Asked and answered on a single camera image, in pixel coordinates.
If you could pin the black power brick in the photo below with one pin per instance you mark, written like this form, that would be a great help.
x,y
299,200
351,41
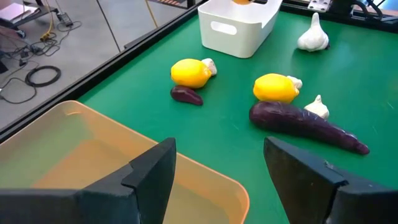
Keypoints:
x,y
64,18

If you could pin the white plastic basket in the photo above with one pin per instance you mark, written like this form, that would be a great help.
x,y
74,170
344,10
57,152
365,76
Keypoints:
x,y
248,37

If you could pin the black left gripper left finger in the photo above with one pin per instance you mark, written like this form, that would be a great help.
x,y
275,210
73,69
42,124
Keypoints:
x,y
93,205

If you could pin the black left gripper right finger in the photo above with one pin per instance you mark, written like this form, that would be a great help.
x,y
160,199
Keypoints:
x,y
311,193

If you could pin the yellow lemon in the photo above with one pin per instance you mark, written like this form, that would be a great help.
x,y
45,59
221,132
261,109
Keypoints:
x,y
189,73
273,88

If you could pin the orange round fruit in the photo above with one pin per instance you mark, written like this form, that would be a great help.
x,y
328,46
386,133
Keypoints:
x,y
242,1

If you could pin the large purple eggplant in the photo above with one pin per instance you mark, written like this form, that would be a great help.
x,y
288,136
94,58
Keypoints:
x,y
295,123

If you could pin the white flat board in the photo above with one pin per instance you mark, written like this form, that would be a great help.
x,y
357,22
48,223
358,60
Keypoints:
x,y
15,11

